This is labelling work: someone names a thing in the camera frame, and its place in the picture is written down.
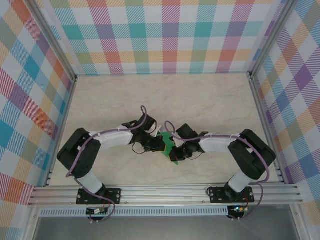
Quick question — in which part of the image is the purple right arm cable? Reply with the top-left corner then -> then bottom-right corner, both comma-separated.
164,120 -> 271,222

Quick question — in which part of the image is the green paper sheet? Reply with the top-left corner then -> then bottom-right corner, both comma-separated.
156,131 -> 181,166

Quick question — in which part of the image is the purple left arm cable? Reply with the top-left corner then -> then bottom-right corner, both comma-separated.
65,104 -> 149,224

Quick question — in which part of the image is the left circuit board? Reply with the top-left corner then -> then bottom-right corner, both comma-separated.
86,207 -> 108,215

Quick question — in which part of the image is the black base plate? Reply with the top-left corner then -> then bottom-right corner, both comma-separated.
76,187 -> 123,205
209,186 -> 255,204

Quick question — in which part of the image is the thin black base wire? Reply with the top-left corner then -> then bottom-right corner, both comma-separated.
205,183 -> 221,198

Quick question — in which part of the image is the aluminium side rail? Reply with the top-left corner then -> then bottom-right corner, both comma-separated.
43,74 -> 78,188
247,71 -> 286,185

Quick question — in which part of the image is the long aluminium base rail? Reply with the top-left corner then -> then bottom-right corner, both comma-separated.
27,183 -> 305,207

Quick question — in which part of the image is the grey metal sheet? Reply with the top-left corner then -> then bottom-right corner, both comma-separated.
32,216 -> 301,240

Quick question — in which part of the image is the black left gripper wire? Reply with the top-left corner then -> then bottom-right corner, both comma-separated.
131,143 -> 148,156

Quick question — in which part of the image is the aluminium frame post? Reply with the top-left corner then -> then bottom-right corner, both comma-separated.
29,0 -> 78,82
248,0 -> 297,80

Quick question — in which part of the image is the black gripper wire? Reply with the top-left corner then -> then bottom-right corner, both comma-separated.
187,150 -> 204,161
131,143 -> 148,156

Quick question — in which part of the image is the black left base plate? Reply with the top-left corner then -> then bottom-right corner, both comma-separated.
76,187 -> 123,205

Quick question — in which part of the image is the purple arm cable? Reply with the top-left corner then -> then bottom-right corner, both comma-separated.
164,120 -> 271,222
65,104 -> 149,224

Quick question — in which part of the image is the perforated white cable tray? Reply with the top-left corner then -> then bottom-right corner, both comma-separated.
39,206 -> 230,218

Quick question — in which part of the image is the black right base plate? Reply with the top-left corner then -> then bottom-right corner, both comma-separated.
209,186 -> 255,204

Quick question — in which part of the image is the black right gripper wire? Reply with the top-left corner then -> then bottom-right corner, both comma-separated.
187,150 -> 204,161

